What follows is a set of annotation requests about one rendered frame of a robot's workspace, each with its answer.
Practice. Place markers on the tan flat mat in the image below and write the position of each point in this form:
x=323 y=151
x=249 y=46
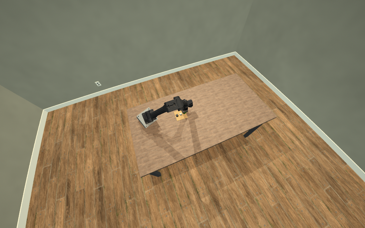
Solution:
x=180 y=117

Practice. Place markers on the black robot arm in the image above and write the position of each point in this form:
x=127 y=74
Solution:
x=175 y=104

